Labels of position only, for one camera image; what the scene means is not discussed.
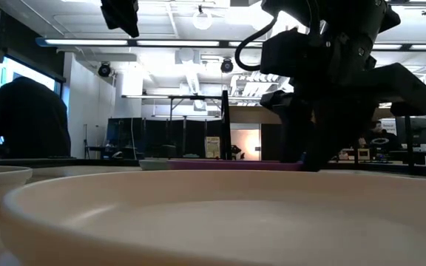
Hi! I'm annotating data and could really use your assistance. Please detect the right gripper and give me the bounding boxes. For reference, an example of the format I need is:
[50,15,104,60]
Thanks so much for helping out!
[260,36,426,172]

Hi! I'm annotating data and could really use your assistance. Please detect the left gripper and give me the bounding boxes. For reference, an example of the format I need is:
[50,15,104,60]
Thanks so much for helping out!
[100,0,141,38]

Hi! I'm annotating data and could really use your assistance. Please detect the purple plate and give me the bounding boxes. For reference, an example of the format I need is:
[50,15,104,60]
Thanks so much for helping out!
[166,158,305,172]

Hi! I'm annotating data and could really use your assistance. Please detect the peach plate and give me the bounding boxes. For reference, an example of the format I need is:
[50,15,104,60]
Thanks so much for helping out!
[0,168,426,266]

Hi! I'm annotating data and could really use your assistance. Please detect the teal plate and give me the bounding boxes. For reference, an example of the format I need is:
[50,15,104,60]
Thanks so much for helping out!
[138,157,170,171]

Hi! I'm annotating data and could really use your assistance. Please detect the long ceiling light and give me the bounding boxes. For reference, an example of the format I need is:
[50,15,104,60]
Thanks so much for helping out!
[371,43,426,52]
[35,36,221,48]

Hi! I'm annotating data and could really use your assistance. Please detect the person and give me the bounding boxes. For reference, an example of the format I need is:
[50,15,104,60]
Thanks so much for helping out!
[0,76,72,160]
[359,120,401,154]

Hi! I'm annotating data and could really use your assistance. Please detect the background desk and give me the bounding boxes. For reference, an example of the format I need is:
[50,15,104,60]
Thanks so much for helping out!
[337,146,426,166]

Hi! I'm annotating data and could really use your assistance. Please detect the white round ceiling lamp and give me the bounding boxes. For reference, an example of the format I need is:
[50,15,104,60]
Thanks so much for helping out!
[192,9,213,31]

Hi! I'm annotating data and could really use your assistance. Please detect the dark background monitor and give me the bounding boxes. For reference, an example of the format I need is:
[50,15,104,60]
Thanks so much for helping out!
[395,117,426,147]

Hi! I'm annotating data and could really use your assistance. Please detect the yellow poster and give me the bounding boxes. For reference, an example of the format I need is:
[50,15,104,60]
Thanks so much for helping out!
[204,135,221,159]

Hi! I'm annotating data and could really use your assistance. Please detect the black partition panels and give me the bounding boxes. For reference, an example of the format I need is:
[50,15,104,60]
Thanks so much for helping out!
[105,117,223,160]

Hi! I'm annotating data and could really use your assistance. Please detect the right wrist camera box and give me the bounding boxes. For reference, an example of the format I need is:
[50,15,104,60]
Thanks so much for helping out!
[260,30,312,78]

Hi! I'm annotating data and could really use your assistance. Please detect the wooden shelf black metal frame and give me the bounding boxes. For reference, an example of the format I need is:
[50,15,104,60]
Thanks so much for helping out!
[219,89,414,175]

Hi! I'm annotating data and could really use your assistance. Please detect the background metal table frame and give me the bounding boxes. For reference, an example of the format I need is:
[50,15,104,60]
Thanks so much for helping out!
[121,94,224,123]

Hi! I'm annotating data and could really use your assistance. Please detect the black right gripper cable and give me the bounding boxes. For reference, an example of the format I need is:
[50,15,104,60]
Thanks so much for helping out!
[234,16,279,72]

